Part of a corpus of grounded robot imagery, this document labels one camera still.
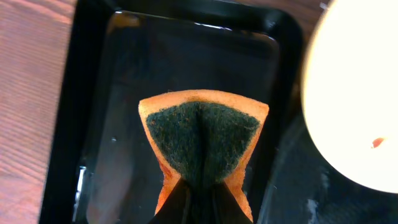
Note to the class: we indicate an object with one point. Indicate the black round tray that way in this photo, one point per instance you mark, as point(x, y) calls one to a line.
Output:
point(305, 189)

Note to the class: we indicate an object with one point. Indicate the green and yellow sponge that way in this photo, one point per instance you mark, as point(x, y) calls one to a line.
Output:
point(205, 137)

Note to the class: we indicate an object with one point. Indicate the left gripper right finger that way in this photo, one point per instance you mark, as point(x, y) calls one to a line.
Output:
point(226, 208)

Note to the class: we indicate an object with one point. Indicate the black rectangular tray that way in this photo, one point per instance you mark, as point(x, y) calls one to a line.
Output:
point(102, 168)

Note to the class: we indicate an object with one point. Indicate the yellow plate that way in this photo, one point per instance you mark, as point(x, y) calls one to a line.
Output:
point(349, 90)

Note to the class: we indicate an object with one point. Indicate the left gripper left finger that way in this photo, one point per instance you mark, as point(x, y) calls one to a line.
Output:
point(176, 208)

